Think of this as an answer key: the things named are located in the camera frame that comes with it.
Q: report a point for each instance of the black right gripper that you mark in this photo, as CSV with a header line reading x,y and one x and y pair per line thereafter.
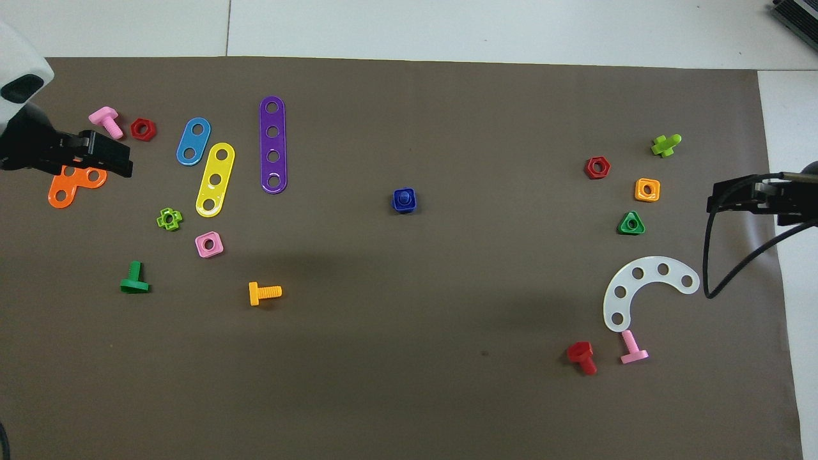
x,y
795,198

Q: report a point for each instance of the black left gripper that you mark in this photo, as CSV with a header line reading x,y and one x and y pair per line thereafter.
x,y
32,144

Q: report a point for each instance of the blue square plastic nut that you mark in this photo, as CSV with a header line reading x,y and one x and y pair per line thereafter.
x,y
396,206

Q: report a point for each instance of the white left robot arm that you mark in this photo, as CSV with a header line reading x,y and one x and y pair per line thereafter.
x,y
25,57

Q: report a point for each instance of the pink plastic screw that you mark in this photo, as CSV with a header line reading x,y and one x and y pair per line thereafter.
x,y
105,120
633,349

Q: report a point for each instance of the red hexagonal plastic nut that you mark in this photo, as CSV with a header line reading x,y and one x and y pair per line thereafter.
x,y
588,168
135,130

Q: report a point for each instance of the orange three-hole plastic plate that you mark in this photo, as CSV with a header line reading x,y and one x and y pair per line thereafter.
x,y
78,185

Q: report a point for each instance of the light green cross nut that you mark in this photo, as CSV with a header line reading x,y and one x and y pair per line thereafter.
x,y
161,220

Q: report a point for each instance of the light green cross screw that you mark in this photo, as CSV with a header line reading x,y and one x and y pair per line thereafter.
x,y
665,145

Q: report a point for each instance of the blue two-hole plastic strip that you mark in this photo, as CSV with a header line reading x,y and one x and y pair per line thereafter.
x,y
193,141

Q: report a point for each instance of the orange square plastic nut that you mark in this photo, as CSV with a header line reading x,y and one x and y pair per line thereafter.
x,y
638,190

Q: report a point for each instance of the white curved five-hole plate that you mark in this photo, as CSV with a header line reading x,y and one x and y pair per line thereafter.
x,y
650,268

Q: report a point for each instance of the yellow three-hole plastic strip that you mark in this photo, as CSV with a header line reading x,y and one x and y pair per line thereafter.
x,y
219,167

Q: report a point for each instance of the green triangular plastic nut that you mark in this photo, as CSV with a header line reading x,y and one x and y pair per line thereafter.
x,y
623,229

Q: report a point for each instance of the dark green plastic screw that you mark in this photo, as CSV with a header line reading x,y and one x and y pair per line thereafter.
x,y
135,281

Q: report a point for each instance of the pink square plastic nut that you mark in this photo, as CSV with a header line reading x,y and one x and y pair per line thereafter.
x,y
200,246

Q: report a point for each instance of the purple four-hole plastic strip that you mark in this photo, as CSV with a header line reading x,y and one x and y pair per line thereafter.
x,y
273,144

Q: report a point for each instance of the dark ribbed metal device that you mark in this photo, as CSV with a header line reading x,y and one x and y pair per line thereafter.
x,y
799,16

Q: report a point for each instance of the orange plastic screw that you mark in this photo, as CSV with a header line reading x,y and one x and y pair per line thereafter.
x,y
264,293

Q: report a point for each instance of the red plastic screw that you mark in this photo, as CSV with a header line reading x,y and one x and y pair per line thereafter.
x,y
582,356

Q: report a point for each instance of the brown table mat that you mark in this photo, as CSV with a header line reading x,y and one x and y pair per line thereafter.
x,y
415,332

